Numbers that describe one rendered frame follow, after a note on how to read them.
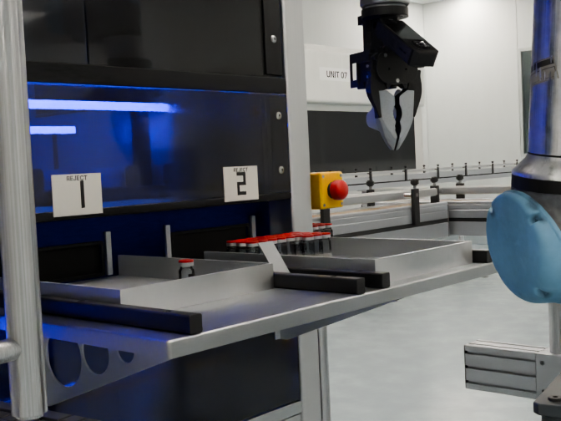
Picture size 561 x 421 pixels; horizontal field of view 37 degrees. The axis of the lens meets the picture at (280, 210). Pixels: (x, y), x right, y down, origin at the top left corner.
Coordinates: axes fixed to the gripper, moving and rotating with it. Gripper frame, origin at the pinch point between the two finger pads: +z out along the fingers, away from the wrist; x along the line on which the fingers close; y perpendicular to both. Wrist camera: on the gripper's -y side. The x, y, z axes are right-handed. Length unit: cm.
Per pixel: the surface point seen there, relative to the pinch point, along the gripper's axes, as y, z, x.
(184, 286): -9.3, 17.0, 37.6
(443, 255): -3.6, 17.3, -5.4
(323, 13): 691, -151, -363
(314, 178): 38.6, 5.9, -5.9
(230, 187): 28.2, 6.4, 15.8
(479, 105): 701, -53, -574
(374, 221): 61, 17, -33
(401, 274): -7.9, 18.8, 5.0
